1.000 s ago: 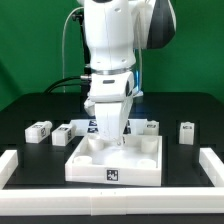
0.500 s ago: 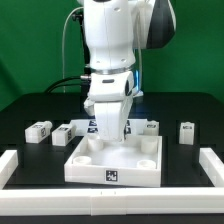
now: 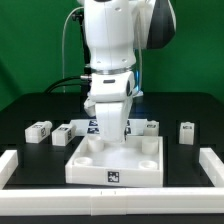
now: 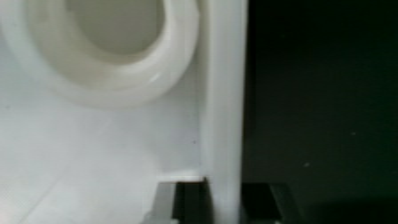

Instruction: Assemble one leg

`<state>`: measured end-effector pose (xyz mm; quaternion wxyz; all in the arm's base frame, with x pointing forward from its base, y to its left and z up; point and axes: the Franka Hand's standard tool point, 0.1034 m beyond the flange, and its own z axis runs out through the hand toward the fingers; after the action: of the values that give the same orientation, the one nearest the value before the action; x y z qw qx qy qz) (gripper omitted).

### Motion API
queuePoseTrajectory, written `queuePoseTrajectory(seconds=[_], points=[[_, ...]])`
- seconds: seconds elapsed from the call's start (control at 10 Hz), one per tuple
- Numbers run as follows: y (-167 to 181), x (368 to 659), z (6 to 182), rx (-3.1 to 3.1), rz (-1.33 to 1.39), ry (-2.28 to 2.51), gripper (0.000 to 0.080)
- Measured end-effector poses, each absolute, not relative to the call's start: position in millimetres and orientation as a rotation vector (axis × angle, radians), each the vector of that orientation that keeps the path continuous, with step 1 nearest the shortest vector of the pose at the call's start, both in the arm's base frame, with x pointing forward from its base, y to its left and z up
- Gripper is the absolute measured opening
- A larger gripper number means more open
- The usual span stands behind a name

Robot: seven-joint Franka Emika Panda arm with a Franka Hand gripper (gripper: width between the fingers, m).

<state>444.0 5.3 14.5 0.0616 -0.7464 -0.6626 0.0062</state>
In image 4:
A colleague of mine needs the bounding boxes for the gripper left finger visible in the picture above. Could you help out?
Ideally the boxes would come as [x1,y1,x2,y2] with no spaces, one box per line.
[141,182,178,224]

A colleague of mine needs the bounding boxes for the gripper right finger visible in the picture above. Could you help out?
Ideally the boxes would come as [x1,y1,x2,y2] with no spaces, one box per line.
[270,183,304,224]

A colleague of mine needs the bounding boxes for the white square table top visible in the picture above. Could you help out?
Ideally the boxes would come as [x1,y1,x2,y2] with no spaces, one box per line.
[0,0,249,224]

